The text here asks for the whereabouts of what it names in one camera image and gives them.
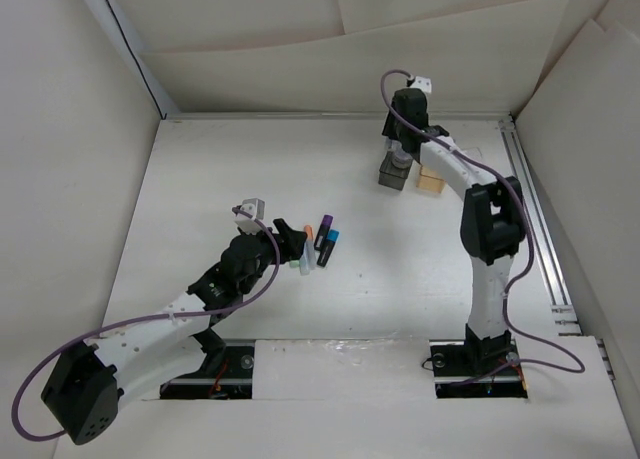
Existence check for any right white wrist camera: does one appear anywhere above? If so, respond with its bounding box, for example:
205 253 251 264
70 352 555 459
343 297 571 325
406 75 432 95

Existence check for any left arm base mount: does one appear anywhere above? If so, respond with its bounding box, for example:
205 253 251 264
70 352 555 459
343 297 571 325
159 340 255 401

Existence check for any purple cable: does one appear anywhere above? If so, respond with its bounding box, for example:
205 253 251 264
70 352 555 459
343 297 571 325
11 206 281 440
380 68 587 386

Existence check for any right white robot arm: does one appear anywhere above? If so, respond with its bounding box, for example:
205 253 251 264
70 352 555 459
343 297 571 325
383 87 526 376

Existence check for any orange transparent container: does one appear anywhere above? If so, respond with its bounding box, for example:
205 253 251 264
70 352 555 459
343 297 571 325
416 166 446 194

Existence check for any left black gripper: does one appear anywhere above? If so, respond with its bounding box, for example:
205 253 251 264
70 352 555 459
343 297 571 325
239 219 304 294

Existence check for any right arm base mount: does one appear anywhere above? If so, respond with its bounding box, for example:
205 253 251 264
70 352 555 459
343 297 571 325
422 341 528 399

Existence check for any clear tape dispenser roll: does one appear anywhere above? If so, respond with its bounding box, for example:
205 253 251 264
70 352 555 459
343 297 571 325
390 148 413 171

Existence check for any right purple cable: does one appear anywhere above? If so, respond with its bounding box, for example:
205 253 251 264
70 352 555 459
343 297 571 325
380 68 587 386

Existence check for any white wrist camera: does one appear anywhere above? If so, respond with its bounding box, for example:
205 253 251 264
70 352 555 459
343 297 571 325
234 198 265 235
406 75 432 95

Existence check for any orange cap clear marker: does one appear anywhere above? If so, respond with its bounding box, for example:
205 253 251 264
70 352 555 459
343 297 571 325
304 225 316 264

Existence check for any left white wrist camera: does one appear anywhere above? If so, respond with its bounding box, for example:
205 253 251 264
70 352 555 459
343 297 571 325
234 198 265 235

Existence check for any dark grey transparent container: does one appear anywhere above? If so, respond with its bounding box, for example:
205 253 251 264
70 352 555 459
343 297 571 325
378 150 411 191

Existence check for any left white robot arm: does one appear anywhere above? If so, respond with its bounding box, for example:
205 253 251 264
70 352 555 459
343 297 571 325
41 219 307 445

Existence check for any blue pastel highlighter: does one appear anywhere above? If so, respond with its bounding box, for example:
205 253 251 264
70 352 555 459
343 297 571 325
299 239 316 276

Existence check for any aluminium rail right side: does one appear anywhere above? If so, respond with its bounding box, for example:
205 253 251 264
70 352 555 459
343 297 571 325
495 115 615 389

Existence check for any blue cap black marker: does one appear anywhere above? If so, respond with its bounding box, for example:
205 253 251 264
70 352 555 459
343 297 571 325
317 229 340 268

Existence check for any purple cap black marker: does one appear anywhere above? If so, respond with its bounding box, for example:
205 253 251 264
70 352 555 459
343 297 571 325
314 214 333 252

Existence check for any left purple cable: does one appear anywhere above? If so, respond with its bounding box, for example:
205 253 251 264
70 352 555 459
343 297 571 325
11 206 281 440

